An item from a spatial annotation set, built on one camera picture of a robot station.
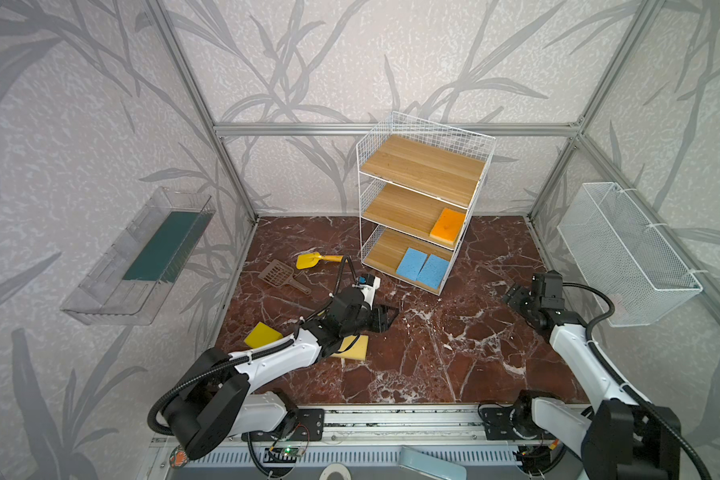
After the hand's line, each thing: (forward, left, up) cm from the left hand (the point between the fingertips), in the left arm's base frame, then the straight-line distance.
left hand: (398, 304), depth 81 cm
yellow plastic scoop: (+23, +29, -12) cm, 39 cm away
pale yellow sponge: (-9, +11, -12) cm, 18 cm away
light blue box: (-35, -7, -7) cm, 36 cm away
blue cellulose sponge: (+22, -7, -12) cm, 26 cm away
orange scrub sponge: (+18, -14, +12) cm, 26 cm away
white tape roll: (-36, +15, -12) cm, 40 cm away
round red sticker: (-34, +52, -12) cm, 63 cm away
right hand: (+7, -36, -3) cm, 37 cm away
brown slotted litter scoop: (+18, +40, -14) cm, 46 cm away
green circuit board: (-33, +25, -12) cm, 43 cm away
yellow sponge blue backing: (-5, +40, -13) cm, 42 cm away
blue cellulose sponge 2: (+17, -13, -10) cm, 24 cm away
